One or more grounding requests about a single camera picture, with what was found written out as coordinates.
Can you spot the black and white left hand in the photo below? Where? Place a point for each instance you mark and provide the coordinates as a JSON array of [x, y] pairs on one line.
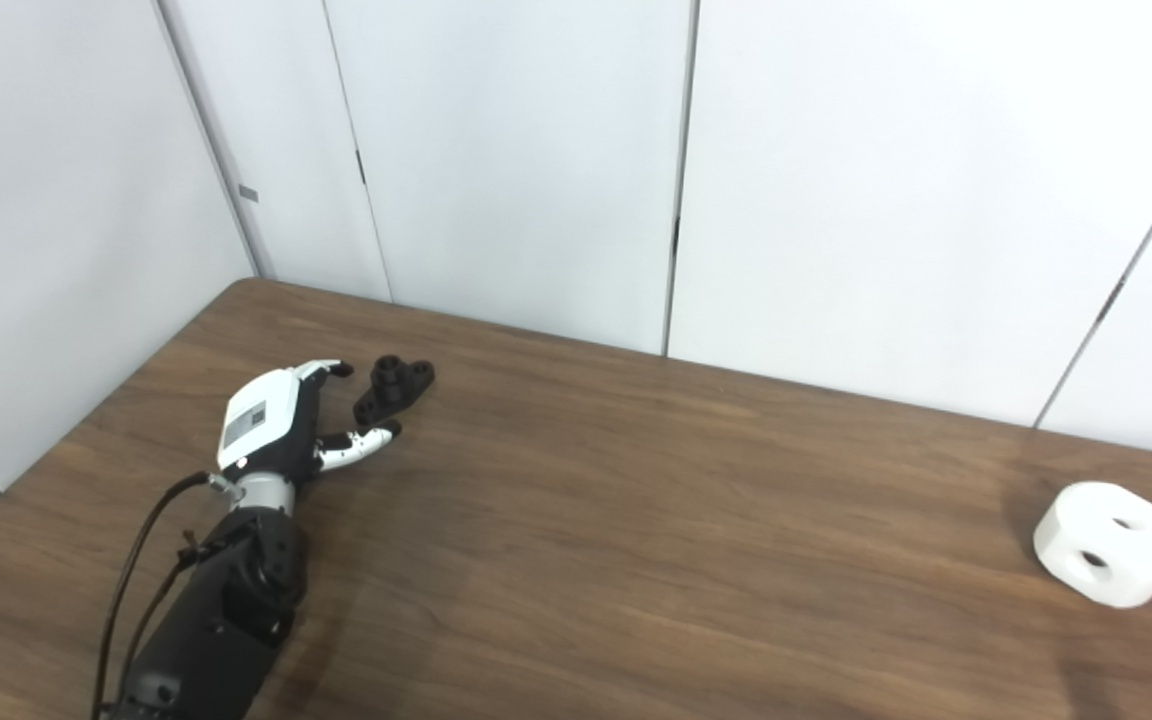
[[258, 425]]

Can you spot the round white plastic piece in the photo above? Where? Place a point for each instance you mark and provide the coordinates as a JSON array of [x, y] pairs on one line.
[[1106, 540]]

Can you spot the black plastic holder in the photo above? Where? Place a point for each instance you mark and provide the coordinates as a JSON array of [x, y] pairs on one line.
[[392, 388]]

